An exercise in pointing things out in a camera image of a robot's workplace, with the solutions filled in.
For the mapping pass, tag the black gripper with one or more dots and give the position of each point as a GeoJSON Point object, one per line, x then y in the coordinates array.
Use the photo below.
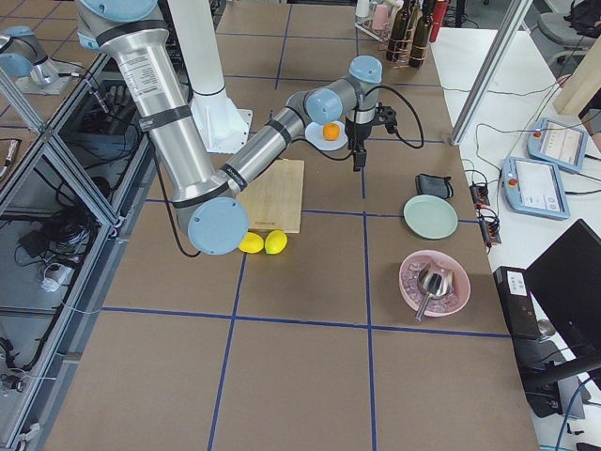
{"type": "Point", "coordinates": [358, 132]}

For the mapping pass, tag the orange mandarin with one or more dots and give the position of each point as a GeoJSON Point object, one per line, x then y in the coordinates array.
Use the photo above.
{"type": "Point", "coordinates": [331, 131]}

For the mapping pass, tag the light blue plate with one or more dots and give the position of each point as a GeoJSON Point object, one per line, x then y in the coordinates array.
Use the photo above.
{"type": "Point", "coordinates": [313, 133]}

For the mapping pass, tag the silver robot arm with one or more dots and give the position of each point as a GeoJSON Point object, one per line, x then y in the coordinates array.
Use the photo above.
{"type": "Point", "coordinates": [173, 71]}
{"type": "Point", "coordinates": [25, 61]}

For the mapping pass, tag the light green plate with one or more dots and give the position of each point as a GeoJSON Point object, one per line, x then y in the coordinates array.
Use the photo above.
{"type": "Point", "coordinates": [430, 217]}

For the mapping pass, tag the dark grey folded cloth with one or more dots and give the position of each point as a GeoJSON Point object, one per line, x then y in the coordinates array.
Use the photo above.
{"type": "Point", "coordinates": [434, 185]}

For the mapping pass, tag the bamboo cutting board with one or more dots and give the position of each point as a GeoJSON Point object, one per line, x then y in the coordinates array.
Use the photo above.
{"type": "Point", "coordinates": [273, 200]}

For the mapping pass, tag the lower yellow lemon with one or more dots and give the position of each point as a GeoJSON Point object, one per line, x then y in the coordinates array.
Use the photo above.
{"type": "Point", "coordinates": [275, 242]}

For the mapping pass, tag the yellow lemon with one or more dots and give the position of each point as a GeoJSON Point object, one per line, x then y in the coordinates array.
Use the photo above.
{"type": "Point", "coordinates": [252, 243]}
{"type": "Point", "coordinates": [275, 242]}

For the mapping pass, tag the pink plastic cup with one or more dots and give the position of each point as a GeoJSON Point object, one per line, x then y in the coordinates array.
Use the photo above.
{"type": "Point", "coordinates": [380, 18]}

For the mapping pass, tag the upper yellow lemon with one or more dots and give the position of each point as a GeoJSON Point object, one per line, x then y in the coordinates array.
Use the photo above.
{"type": "Point", "coordinates": [252, 243]}

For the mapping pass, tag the large metal spoon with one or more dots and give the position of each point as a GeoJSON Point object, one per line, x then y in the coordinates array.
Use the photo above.
{"type": "Point", "coordinates": [434, 282]}

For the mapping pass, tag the pink bowl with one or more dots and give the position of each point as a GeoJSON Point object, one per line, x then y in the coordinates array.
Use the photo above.
{"type": "Point", "coordinates": [447, 305]}

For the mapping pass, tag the near teach pendant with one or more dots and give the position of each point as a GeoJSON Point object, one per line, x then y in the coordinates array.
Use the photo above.
{"type": "Point", "coordinates": [534, 187]}

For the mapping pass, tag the teach pendant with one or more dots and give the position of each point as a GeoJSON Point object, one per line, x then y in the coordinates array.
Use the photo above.
{"type": "Point", "coordinates": [558, 143]}
{"type": "Point", "coordinates": [534, 187]}

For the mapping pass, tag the far teach pendant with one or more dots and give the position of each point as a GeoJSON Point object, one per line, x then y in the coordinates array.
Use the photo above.
{"type": "Point", "coordinates": [558, 143]}

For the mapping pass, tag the black desktop box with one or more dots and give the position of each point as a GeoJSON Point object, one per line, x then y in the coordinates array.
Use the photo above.
{"type": "Point", "coordinates": [516, 303]}

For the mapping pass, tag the black computer monitor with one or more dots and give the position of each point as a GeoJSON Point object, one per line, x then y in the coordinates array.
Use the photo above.
{"type": "Point", "coordinates": [565, 281]}

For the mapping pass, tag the copper wire bottle rack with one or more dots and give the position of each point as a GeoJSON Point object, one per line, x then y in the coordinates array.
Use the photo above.
{"type": "Point", "coordinates": [402, 61]}

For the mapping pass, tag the white wire cup rack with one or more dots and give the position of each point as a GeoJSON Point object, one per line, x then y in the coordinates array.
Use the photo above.
{"type": "Point", "coordinates": [376, 31]}

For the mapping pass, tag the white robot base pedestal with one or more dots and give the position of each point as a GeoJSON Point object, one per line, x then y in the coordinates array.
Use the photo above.
{"type": "Point", "coordinates": [223, 127]}

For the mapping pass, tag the aluminium frame post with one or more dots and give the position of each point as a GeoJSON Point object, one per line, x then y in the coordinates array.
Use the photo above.
{"type": "Point", "coordinates": [510, 24]}

